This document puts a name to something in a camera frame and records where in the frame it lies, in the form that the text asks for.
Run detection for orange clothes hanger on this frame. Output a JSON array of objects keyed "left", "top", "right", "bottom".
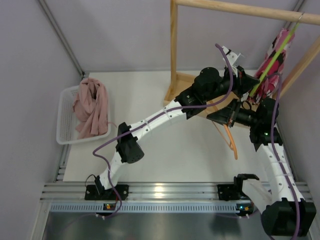
[{"left": 211, "top": 121, "right": 238, "bottom": 160}]

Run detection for pink trousers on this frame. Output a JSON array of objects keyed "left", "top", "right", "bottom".
[{"left": 72, "top": 77, "right": 116, "bottom": 140}]

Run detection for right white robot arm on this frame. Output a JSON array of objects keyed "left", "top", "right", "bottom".
[{"left": 207, "top": 98, "right": 317, "bottom": 239}]

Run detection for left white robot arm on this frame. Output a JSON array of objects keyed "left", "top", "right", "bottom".
[{"left": 93, "top": 66, "right": 259, "bottom": 198}]

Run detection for green clothes hanger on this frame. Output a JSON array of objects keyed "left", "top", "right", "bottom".
[{"left": 249, "top": 12, "right": 304, "bottom": 99}]

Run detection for pink patterned garment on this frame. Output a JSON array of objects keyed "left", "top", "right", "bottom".
[{"left": 248, "top": 28, "right": 295, "bottom": 105}]

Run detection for wooden clothes rack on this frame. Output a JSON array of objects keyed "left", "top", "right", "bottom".
[{"left": 163, "top": 0, "right": 320, "bottom": 105}]

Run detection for white plastic basket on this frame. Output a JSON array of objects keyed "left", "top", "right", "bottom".
[{"left": 56, "top": 85, "right": 112, "bottom": 145}]

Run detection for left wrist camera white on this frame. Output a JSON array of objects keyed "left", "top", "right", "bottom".
[{"left": 222, "top": 45, "right": 246, "bottom": 77}]

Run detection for grey slotted cable duct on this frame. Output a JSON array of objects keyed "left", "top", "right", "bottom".
[{"left": 50, "top": 202, "right": 245, "bottom": 214}]

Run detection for aluminium mounting rail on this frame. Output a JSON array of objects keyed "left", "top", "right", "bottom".
[{"left": 40, "top": 181, "right": 219, "bottom": 202}]

